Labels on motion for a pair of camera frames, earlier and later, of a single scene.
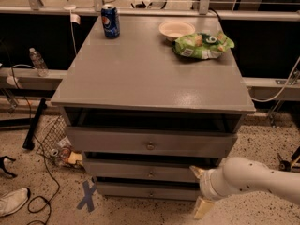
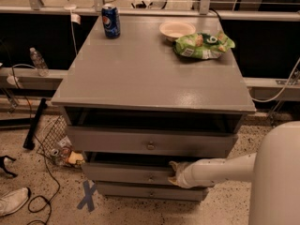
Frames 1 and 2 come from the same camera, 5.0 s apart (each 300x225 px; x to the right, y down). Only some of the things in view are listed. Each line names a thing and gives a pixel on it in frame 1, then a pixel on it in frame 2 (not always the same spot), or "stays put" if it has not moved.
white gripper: x=205 y=183 to x=187 y=174
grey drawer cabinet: x=143 y=118 stays put
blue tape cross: x=88 y=201 stays put
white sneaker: x=12 y=201 stays put
